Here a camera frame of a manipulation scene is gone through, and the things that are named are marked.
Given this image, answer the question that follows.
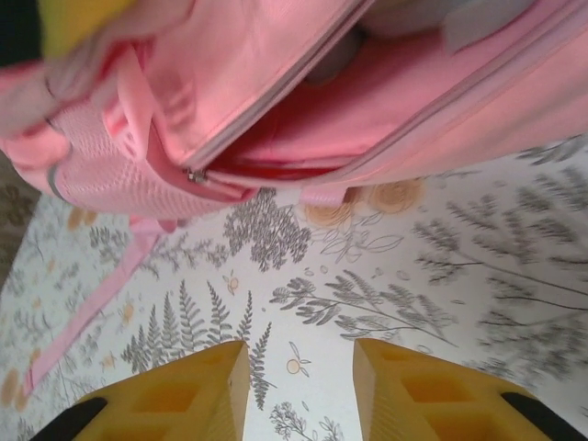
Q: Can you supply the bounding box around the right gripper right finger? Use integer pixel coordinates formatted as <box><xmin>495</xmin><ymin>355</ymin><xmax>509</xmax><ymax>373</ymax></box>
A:
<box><xmin>353</xmin><ymin>338</ymin><xmax>578</xmax><ymax>441</ymax></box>

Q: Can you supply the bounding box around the pink school backpack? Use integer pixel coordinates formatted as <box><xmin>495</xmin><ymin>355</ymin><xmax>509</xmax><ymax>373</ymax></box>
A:
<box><xmin>0</xmin><ymin>0</ymin><xmax>588</xmax><ymax>401</ymax></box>

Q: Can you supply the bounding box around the floral tablecloth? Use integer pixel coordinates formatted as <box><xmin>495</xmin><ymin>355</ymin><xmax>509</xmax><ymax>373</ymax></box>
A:
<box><xmin>0</xmin><ymin>132</ymin><xmax>588</xmax><ymax>441</ymax></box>

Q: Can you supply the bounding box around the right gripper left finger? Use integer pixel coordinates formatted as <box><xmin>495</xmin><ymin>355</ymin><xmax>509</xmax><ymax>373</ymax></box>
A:
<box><xmin>34</xmin><ymin>340</ymin><xmax>252</xmax><ymax>441</ymax></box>

